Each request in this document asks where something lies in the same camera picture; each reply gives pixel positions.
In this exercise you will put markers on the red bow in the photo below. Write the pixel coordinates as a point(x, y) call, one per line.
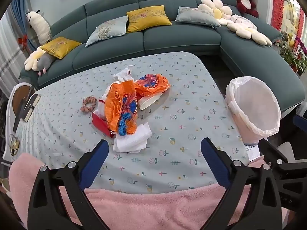
point(23, 40)

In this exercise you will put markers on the teal sectional sofa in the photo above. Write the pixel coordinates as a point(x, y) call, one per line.
point(182, 38)

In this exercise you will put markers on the blue curtain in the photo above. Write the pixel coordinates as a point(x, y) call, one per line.
point(21, 9)

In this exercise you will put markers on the white lined trash bin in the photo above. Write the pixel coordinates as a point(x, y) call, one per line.
point(254, 100)

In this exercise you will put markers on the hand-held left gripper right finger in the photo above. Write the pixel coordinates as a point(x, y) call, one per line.
point(214, 163)

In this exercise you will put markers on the purple orchid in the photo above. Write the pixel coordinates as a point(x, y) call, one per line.
point(302, 45)

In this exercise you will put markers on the pink-brown hair scrunchie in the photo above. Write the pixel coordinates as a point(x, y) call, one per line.
point(87, 104)

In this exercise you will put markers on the grey-blue embroidered cushion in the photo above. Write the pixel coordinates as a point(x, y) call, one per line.
point(195, 16)
point(108, 30)

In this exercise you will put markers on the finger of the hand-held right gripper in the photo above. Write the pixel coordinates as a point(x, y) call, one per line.
point(301, 123)
point(273, 152)

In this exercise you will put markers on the pink fleece garment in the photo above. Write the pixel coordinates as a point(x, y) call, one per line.
point(156, 208)

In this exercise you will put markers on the white sheer curtain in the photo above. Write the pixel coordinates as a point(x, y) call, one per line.
point(9, 60)

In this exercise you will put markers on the orange plastic bag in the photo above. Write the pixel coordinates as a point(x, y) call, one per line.
point(115, 103)
point(153, 83)

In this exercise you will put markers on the eyeglasses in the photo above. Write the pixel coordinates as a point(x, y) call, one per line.
point(14, 143)

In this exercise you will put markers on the cream trash bin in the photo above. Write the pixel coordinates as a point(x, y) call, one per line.
point(249, 131)

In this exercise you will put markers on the cream flower-shaped cushion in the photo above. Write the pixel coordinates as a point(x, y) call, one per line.
point(214, 10)
point(32, 61)
point(249, 33)

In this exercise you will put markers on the long white plush animal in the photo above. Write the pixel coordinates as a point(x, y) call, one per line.
point(40, 27)

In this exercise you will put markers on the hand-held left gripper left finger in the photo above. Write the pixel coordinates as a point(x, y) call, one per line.
point(94, 163)

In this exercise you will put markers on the grey chair seat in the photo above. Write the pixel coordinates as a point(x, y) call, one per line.
point(286, 148)

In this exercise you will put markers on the white paper tissue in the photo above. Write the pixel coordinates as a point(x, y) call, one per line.
point(132, 140)

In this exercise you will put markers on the dark book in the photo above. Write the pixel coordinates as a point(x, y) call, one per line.
point(32, 106)

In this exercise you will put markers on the red and gold wall decoration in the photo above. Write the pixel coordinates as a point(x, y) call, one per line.
point(278, 4)

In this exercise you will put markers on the white sock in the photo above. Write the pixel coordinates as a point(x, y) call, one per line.
point(123, 74)

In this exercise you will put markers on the pale crumpled cloth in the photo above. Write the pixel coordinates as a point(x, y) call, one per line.
point(239, 19)

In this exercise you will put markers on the yellow embroidered cushion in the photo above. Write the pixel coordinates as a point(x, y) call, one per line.
point(60, 46)
point(147, 18)

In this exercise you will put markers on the red and white paper box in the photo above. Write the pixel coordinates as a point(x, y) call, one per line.
point(100, 124)
point(150, 101)

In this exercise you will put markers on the yellow gourd ornament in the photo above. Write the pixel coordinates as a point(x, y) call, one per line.
point(291, 39)

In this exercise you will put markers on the beige round object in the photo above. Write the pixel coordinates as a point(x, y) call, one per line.
point(6, 185)

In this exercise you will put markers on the green potted plant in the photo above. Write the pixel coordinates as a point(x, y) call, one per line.
point(291, 60)

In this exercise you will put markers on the grey plush mouse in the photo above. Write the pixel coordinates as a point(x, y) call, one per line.
point(45, 63)

